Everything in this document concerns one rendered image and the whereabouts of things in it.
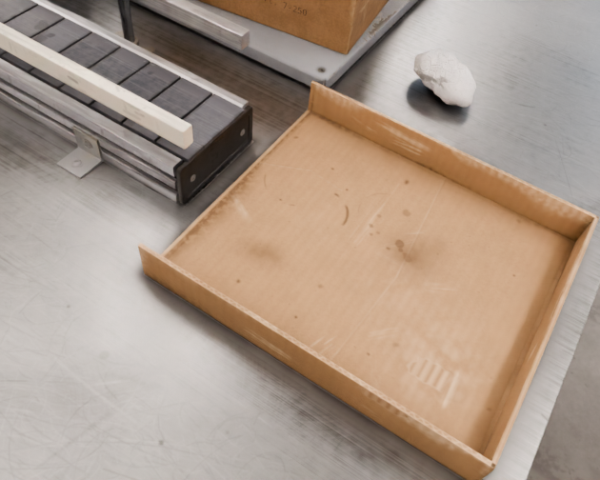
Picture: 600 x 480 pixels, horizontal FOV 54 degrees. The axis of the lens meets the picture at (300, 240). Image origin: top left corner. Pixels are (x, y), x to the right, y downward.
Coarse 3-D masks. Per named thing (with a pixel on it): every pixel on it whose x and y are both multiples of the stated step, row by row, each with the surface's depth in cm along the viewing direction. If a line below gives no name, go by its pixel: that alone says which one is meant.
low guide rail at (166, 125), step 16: (0, 32) 53; (16, 32) 53; (16, 48) 53; (32, 48) 52; (48, 48) 52; (32, 64) 53; (48, 64) 52; (64, 64) 51; (64, 80) 52; (80, 80) 50; (96, 80) 50; (96, 96) 51; (112, 96) 49; (128, 96) 49; (128, 112) 50; (144, 112) 48; (160, 112) 48; (160, 128) 48; (176, 128) 47; (176, 144) 49
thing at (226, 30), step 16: (144, 0) 51; (160, 0) 50; (176, 0) 50; (176, 16) 50; (192, 16) 49; (208, 16) 49; (208, 32) 49; (224, 32) 48; (240, 32) 48; (240, 48) 48
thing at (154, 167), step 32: (32, 0) 62; (96, 32) 60; (0, 64) 56; (160, 64) 58; (0, 96) 59; (32, 96) 56; (64, 96) 54; (224, 96) 56; (64, 128) 56; (96, 128) 52; (128, 160) 53; (160, 160) 50; (192, 160) 51; (224, 160) 56; (160, 192) 54; (192, 192) 53
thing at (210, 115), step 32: (0, 0) 61; (32, 32) 59; (64, 32) 59; (96, 64) 57; (128, 64) 57; (160, 96) 55; (192, 96) 55; (128, 128) 52; (192, 128) 52; (224, 128) 53
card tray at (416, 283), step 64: (320, 128) 61; (384, 128) 58; (256, 192) 55; (320, 192) 55; (384, 192) 56; (448, 192) 57; (512, 192) 55; (192, 256) 50; (256, 256) 50; (320, 256) 51; (384, 256) 51; (448, 256) 52; (512, 256) 53; (576, 256) 49; (256, 320) 42; (320, 320) 47; (384, 320) 47; (448, 320) 48; (512, 320) 49; (320, 384) 44; (384, 384) 44; (448, 384) 45; (512, 384) 45; (448, 448) 39
